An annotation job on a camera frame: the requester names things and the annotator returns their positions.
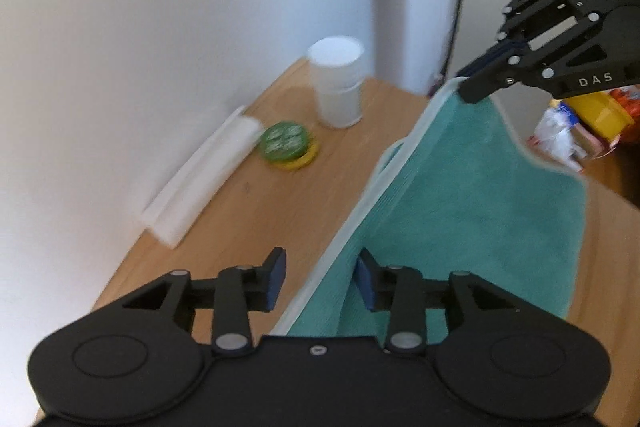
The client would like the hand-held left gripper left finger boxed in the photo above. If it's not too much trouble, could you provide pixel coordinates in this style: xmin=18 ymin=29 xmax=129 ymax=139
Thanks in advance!
xmin=122 ymin=247 xmax=287 ymax=354

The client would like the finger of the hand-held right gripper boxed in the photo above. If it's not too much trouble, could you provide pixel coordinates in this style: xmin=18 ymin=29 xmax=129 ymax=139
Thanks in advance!
xmin=456 ymin=13 xmax=622 ymax=104
xmin=496 ymin=0 xmax=592 ymax=46

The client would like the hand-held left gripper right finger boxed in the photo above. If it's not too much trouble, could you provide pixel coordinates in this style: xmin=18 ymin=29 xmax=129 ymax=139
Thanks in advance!
xmin=356 ymin=248 xmax=522 ymax=354

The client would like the teal towel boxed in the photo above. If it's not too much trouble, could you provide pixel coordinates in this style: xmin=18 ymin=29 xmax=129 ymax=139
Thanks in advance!
xmin=270 ymin=77 xmax=589 ymax=339

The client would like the yellow plastic bowl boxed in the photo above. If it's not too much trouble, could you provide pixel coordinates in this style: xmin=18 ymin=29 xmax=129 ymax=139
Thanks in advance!
xmin=569 ymin=90 xmax=637 ymax=139

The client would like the white plastic bag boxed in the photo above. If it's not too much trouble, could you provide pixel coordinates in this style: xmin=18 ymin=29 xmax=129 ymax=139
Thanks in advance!
xmin=526 ymin=99 xmax=594 ymax=176

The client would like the orange packet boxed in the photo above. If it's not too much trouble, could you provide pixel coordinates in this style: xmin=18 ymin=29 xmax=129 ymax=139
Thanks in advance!
xmin=606 ymin=85 xmax=640 ymax=148

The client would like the white tissue pack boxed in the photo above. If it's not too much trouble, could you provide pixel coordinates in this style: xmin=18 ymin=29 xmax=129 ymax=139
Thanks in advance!
xmin=141 ymin=106 xmax=264 ymax=249

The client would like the green yellow round tin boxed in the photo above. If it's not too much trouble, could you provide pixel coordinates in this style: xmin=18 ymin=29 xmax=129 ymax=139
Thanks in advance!
xmin=258 ymin=120 xmax=321 ymax=172

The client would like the white plastic bottle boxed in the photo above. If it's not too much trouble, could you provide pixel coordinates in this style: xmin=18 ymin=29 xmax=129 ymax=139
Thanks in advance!
xmin=307 ymin=36 xmax=365 ymax=130

